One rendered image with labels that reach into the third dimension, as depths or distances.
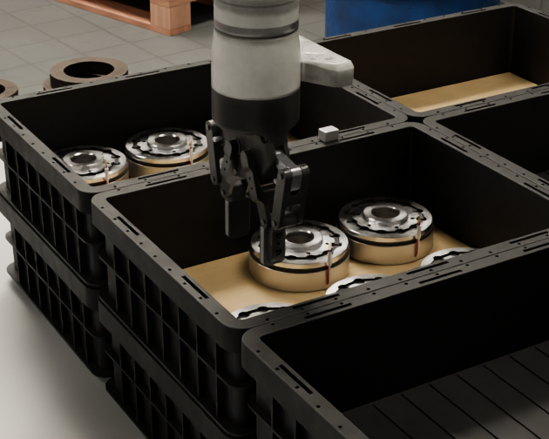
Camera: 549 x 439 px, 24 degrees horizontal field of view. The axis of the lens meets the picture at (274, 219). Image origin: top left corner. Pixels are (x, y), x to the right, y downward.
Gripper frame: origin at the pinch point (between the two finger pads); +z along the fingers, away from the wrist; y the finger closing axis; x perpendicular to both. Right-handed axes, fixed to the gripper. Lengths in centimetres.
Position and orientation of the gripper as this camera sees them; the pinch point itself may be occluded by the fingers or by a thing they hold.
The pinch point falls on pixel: (254, 233)
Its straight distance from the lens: 113.0
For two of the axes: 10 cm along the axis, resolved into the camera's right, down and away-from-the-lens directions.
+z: -0.1, 9.0, 4.4
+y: 5.2, 3.8, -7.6
